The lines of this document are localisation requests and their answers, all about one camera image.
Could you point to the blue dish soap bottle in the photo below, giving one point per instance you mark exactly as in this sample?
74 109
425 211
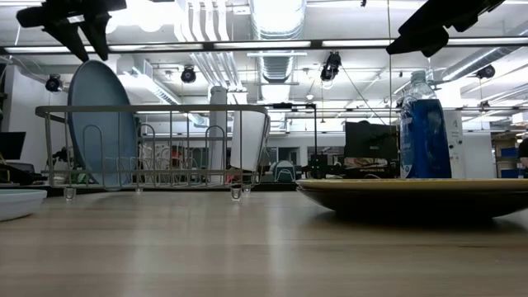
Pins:
429 140

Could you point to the black computer monitor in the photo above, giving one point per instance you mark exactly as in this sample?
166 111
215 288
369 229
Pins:
371 140

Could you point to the yellow speckled plate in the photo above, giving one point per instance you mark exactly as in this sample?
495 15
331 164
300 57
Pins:
412 198

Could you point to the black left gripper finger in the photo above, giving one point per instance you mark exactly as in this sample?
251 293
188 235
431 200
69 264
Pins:
101 37
70 37

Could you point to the translucent plastic utensil caddy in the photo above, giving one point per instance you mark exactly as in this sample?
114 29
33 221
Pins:
247 140

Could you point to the black ceiling camera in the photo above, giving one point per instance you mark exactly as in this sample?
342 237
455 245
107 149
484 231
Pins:
188 74
486 72
53 83
331 66

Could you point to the black overhead frame bar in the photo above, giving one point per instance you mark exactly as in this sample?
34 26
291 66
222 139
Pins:
264 44

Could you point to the light blue plate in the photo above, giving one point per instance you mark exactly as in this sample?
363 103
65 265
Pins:
18 202

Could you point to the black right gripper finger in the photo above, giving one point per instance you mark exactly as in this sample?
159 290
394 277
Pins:
412 41
439 43

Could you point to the large blue plate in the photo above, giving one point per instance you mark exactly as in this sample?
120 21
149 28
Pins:
99 123

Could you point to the person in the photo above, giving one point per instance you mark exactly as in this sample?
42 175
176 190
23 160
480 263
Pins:
524 150

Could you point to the black table edge rail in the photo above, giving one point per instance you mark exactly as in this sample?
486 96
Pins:
272 187

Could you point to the white cabinet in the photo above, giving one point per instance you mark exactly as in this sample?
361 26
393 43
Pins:
453 144

